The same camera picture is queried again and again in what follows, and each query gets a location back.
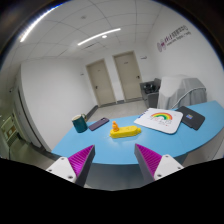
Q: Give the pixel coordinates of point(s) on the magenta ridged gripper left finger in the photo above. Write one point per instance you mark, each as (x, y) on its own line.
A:
(74, 168)

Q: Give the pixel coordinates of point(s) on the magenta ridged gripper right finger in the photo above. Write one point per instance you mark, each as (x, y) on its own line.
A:
(154, 166)

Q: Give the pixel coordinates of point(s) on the orange charger plug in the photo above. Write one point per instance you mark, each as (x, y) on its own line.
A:
(115, 126)

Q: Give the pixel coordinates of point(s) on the blue table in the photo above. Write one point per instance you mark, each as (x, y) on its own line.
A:
(187, 145)

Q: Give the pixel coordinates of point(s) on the dark teal mug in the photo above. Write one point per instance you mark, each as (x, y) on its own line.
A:
(79, 122)

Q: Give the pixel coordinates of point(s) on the white rainbow mouse pad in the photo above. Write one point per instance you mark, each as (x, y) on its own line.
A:
(166, 121)

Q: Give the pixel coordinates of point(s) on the purple smartphone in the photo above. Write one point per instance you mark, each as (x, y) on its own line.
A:
(98, 124)

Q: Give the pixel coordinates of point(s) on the black notebook case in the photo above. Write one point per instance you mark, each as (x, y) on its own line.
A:
(191, 118)

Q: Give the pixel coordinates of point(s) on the dark grey chair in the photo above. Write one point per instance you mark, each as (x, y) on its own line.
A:
(150, 92)

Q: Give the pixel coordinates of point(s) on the grey cloth-covered equipment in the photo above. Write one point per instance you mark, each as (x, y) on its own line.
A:
(180, 90)

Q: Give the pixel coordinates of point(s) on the white partition cabinet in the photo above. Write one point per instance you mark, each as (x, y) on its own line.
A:
(52, 92)

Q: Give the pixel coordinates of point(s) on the left beige door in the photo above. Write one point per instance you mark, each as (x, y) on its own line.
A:
(101, 83)

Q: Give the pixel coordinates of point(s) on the beige door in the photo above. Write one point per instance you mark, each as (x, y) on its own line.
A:
(129, 75)
(101, 83)

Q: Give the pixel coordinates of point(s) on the right beige door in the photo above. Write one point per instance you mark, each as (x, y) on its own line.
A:
(129, 75)

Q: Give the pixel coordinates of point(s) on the long ceiling light strip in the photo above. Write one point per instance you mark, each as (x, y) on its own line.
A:
(98, 35)

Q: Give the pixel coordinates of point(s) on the purple wall logo sign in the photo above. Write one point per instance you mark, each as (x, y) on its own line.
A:
(173, 37)

